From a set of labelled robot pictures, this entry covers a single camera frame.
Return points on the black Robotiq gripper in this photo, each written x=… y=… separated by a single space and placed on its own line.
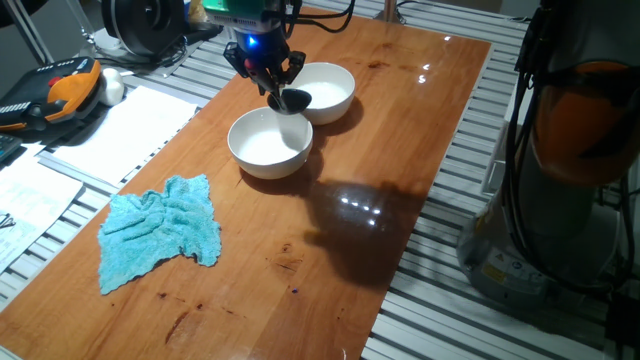
x=265 y=50

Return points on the black ladle with red band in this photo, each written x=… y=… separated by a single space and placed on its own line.
x=295 y=100

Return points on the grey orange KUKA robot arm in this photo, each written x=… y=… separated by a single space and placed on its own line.
x=560 y=225

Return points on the white ceramic bowl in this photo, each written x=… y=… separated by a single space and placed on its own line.
x=335 y=107
x=270 y=160

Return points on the golden foil packet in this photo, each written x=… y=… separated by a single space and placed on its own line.
x=195 y=12

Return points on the black filament spool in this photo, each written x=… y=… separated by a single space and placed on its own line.
x=145 y=25

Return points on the white rounded plastic object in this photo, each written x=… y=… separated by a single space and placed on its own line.
x=112 y=87

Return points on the blank white paper sheet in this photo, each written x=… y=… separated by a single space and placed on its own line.
x=125 y=135

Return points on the glossy wooden board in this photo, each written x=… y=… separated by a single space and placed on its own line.
x=300 y=250

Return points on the thin chrome rod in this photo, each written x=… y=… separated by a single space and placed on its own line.
x=80 y=20

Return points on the orange black teach pendant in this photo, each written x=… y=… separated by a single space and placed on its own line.
x=75 y=90

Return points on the turquoise terry towel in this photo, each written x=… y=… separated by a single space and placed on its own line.
x=150 y=230

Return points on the printed white paper sheet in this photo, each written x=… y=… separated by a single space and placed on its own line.
x=35 y=200

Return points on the black computer keyboard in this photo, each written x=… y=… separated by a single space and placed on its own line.
x=7 y=147

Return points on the thin framed eyeglasses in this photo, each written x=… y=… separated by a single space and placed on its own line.
x=6 y=221

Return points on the green gripper flange mount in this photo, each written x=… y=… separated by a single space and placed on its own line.
x=235 y=7

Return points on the aluminium frame post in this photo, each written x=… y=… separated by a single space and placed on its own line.
x=390 y=12

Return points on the grey slanted frame strut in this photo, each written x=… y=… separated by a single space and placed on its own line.
x=30 y=34

